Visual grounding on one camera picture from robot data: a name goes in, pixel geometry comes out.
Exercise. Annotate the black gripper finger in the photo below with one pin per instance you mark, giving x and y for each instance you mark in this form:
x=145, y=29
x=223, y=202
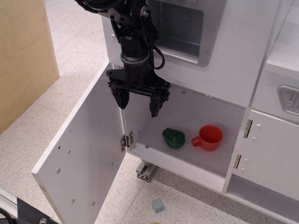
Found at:
x=156, y=102
x=121, y=96

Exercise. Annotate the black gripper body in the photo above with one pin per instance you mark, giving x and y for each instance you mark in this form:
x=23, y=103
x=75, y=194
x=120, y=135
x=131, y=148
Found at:
x=137, y=76

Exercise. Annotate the white low fridge door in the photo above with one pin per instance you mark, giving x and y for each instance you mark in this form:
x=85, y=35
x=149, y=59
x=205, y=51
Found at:
x=78, y=167

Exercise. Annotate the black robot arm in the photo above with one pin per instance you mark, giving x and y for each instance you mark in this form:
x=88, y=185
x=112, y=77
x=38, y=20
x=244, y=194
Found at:
x=135, y=32

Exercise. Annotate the green toy pepper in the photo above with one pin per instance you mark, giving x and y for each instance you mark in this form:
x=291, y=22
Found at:
x=175, y=139

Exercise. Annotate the silver door hinge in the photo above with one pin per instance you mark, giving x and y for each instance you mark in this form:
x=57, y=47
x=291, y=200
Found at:
x=127, y=141

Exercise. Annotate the red plastic cup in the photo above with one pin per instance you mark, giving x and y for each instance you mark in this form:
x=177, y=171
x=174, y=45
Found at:
x=209, y=138

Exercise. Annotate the grey ice dispenser recess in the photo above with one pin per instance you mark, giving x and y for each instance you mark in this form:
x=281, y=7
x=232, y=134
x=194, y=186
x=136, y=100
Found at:
x=187, y=28

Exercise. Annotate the aluminium extrusion foot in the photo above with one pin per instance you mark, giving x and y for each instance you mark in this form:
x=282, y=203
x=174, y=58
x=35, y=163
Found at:
x=145, y=171

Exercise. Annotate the white toy kitchen cabinet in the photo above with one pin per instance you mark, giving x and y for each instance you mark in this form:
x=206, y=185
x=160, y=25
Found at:
x=256, y=51

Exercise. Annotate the brass upper cabinet hinge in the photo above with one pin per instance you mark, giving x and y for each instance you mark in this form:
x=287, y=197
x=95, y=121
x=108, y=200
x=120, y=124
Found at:
x=247, y=128

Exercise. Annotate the brass cabinet hinge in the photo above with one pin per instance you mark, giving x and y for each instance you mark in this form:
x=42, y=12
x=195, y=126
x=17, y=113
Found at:
x=247, y=128
x=237, y=160

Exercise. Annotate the wooden plywood panel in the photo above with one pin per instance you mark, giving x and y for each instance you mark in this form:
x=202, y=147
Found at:
x=28, y=65

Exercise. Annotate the brass lower cabinet hinge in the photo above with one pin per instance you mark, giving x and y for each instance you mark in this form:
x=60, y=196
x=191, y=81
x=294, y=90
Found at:
x=237, y=160

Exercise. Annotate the grey-green foam cube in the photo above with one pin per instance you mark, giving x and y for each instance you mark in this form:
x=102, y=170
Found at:
x=157, y=205

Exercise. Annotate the white right cabinet door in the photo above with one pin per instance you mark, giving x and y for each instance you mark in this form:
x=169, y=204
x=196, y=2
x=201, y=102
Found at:
x=270, y=154

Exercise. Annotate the silver oven handle panel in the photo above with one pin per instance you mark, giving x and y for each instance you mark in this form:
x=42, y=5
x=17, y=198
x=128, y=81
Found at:
x=289, y=99

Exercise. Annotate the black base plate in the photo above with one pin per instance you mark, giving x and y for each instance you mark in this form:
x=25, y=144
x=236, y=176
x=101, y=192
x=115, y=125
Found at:
x=27, y=214

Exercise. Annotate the aluminium rail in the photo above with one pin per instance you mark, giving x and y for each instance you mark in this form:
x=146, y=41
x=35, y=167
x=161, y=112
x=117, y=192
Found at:
x=8, y=202

